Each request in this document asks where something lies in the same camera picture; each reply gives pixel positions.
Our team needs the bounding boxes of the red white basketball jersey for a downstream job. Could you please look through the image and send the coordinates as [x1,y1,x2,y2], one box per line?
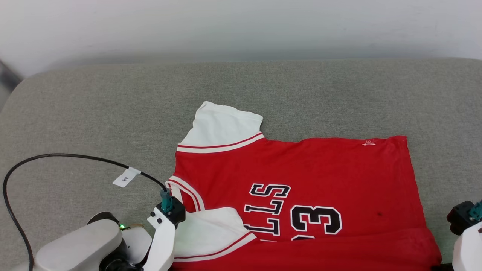
[166,101,442,271]

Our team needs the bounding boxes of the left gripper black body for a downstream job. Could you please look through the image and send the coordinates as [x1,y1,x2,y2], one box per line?
[100,226,153,271]

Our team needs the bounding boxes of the grey metal wall strip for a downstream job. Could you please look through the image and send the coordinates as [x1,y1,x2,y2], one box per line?
[0,59,22,93]

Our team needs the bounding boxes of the black cable with teal plug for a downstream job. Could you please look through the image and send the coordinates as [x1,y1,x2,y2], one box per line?
[3,153,174,271]
[469,201,482,222]

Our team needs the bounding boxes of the white paper cable tag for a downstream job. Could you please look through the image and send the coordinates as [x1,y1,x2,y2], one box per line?
[113,167,142,188]

